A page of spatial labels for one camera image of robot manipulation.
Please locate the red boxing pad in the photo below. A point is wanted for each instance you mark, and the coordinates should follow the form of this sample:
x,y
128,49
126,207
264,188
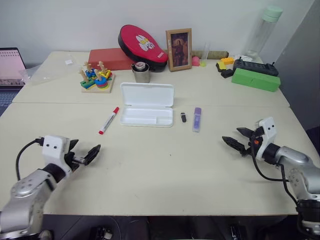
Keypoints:
x,y
140,40

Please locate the small yellow-green cap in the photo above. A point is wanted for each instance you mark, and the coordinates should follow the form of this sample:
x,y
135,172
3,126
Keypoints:
x,y
203,64

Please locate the green rectangular block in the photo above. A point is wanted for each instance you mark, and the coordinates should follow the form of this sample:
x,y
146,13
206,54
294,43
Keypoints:
x,y
255,80

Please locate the black remote controller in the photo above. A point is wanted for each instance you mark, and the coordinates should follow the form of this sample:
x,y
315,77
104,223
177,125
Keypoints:
x,y
257,67

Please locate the steel cup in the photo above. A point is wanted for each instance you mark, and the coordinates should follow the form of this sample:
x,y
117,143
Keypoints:
x,y
142,76

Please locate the clear bottle green lid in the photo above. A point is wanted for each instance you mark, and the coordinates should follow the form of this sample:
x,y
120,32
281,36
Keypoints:
x,y
262,35

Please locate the wooden colourful stacking toy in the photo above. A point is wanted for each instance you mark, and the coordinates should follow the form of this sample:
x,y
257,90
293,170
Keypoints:
x,y
101,83

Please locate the small white paper label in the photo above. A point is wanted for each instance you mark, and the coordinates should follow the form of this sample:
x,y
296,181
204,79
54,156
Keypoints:
x,y
68,62

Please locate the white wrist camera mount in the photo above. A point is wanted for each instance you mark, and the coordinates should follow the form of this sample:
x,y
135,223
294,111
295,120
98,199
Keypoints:
x,y
53,150
268,130

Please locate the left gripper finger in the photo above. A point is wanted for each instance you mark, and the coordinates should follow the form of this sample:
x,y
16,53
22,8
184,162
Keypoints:
x,y
93,153
73,145

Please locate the wooden picture frame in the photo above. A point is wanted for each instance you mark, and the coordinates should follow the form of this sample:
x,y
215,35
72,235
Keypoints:
x,y
178,50

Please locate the white plastic case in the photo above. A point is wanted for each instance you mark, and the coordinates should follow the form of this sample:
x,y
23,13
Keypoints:
x,y
147,96

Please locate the open laptop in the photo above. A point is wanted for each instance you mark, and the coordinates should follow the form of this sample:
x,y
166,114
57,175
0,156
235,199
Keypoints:
x,y
10,67

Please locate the white crumpled wrapper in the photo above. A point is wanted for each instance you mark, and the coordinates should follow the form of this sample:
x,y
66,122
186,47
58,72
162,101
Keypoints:
x,y
243,57

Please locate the brown rolled stick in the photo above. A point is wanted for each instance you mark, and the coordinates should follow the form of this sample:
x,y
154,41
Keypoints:
x,y
217,54

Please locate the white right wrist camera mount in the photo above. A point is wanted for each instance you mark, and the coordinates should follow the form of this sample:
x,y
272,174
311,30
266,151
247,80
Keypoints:
x,y
268,130

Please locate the small pink item in cup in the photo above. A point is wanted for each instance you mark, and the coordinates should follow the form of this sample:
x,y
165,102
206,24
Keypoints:
x,y
140,66

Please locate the yellow toy block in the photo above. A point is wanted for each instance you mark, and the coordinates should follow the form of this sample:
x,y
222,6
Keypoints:
x,y
227,60

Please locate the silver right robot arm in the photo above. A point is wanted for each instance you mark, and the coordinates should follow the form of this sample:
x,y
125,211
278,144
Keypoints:
x,y
300,165

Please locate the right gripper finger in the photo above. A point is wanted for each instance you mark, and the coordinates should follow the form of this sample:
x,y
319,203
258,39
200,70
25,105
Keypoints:
x,y
246,132
236,145

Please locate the red whiteboard marker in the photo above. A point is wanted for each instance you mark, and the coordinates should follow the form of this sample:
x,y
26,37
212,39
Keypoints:
x,y
108,121

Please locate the clear plastic bag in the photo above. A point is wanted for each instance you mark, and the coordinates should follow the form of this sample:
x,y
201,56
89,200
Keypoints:
x,y
47,72

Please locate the red rectangular box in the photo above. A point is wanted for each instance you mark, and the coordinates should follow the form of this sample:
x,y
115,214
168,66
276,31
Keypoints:
x,y
107,58

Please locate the purple glue stick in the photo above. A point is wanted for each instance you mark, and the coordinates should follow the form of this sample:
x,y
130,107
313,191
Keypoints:
x,y
197,121

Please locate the black and yellow eraser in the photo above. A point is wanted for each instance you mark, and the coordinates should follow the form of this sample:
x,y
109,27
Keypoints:
x,y
221,67

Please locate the small black block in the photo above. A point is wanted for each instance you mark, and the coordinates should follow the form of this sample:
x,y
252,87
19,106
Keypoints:
x,y
227,73

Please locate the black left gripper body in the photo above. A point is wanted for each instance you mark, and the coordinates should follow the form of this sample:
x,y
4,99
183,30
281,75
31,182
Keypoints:
x,y
75,161

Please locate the black USB stick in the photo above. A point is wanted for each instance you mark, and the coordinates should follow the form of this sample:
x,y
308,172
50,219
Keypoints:
x,y
183,118

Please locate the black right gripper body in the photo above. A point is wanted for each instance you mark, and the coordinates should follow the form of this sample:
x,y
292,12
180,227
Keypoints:
x,y
255,143

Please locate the clear plastic tube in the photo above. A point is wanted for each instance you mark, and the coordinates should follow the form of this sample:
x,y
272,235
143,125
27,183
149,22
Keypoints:
x,y
206,52

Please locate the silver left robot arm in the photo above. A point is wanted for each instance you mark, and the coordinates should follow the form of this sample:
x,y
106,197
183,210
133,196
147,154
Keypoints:
x,y
25,187

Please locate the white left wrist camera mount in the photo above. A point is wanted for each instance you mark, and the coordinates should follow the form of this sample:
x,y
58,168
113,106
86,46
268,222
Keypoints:
x,y
53,150

